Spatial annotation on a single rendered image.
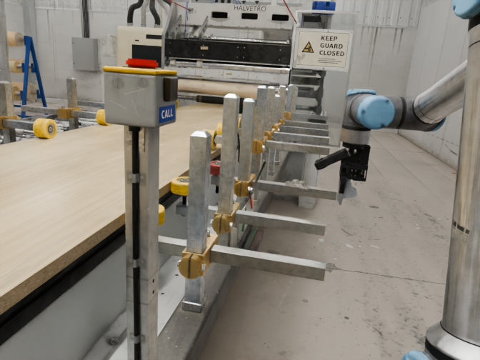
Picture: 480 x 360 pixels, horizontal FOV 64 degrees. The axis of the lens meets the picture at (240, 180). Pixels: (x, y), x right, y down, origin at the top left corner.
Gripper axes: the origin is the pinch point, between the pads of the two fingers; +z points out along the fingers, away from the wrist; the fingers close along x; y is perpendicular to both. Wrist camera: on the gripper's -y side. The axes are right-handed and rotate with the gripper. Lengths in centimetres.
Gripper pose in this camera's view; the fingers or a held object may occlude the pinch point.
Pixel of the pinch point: (338, 201)
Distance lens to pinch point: 133.2
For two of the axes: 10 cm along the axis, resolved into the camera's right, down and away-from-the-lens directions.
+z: -0.7, 9.6, 2.8
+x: 2.1, -2.6, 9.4
